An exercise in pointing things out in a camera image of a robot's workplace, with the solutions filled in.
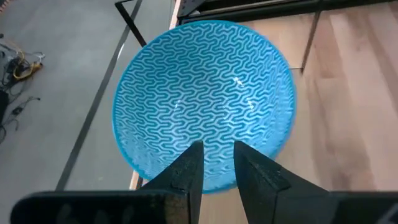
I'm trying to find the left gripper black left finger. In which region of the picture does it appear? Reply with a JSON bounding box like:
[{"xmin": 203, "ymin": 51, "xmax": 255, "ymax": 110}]
[{"xmin": 10, "ymin": 140, "xmax": 205, "ymax": 224}]

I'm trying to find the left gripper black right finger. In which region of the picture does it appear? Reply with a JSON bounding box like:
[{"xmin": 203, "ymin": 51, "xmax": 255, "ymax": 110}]
[{"xmin": 233, "ymin": 140, "xmax": 398, "ymax": 224}]

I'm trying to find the bowl blue wave pattern orange outside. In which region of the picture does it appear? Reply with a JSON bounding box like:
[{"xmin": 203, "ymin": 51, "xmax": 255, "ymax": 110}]
[{"xmin": 111, "ymin": 19, "xmax": 297, "ymax": 195}]

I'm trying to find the wooden shelf with black frame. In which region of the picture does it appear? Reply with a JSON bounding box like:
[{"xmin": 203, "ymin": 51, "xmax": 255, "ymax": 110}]
[{"xmin": 114, "ymin": 0, "xmax": 323, "ymax": 75}]

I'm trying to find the black cable bundle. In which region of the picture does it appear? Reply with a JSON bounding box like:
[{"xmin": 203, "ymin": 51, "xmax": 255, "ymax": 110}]
[{"xmin": 0, "ymin": 32, "xmax": 46, "ymax": 144}]

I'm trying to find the black table frame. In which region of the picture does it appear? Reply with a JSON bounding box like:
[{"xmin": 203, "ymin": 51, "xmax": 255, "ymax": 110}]
[{"xmin": 178, "ymin": 0, "xmax": 398, "ymax": 24}]

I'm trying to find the yellow cable on floor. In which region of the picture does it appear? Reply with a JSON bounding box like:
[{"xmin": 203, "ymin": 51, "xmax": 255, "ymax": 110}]
[{"xmin": 12, "ymin": 49, "xmax": 44, "ymax": 81}]

